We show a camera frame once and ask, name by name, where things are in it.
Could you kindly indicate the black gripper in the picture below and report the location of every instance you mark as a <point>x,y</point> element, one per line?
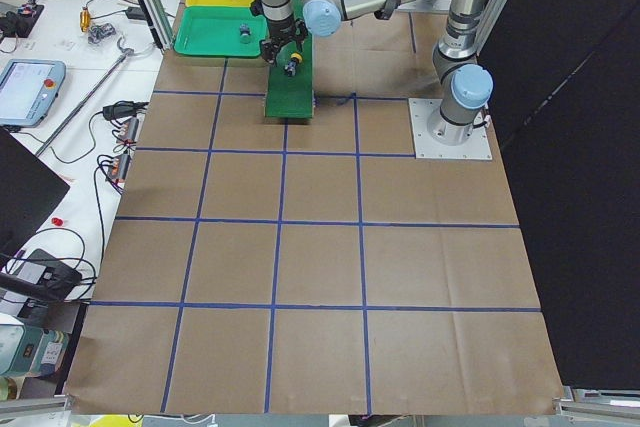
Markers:
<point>281,30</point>

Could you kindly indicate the yellow push button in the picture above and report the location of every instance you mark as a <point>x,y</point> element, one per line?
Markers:
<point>291,66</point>

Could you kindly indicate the green push button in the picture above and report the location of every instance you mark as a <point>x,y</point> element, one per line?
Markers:
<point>244,33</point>

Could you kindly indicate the green plastic tray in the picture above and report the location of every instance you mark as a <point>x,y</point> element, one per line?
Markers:
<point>214,31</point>

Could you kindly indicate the metal rod with claw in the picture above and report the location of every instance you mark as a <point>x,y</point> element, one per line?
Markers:
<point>126,52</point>

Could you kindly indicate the black power adapter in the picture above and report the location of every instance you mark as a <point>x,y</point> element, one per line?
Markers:
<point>122,109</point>

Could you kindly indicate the teach pendant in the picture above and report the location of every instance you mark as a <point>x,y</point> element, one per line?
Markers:
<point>28,89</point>

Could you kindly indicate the black laptop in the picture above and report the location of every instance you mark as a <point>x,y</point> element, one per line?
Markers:
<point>30,192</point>

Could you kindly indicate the black box device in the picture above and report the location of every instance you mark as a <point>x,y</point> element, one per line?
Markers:
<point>43,277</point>

